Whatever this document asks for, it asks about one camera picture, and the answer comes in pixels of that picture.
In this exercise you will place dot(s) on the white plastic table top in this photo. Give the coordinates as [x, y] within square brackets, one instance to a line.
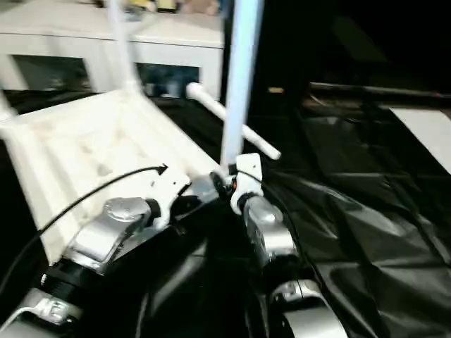
[91, 141]

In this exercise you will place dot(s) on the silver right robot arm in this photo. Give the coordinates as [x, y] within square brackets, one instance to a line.
[271, 232]

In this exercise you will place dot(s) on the black work surface mat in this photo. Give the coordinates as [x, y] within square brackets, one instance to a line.
[366, 232]

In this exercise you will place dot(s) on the brown teddy bear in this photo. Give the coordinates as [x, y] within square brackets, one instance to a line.
[201, 5]

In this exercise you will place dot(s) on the dark black cabinet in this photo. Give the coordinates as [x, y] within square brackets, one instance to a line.
[338, 35]

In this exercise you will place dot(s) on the small grey cabinet ornament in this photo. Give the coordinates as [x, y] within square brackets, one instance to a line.
[134, 7]

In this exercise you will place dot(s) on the white glass-door cabinet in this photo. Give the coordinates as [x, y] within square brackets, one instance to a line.
[70, 35]

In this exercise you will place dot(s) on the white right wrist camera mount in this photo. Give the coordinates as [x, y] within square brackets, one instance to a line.
[246, 172]

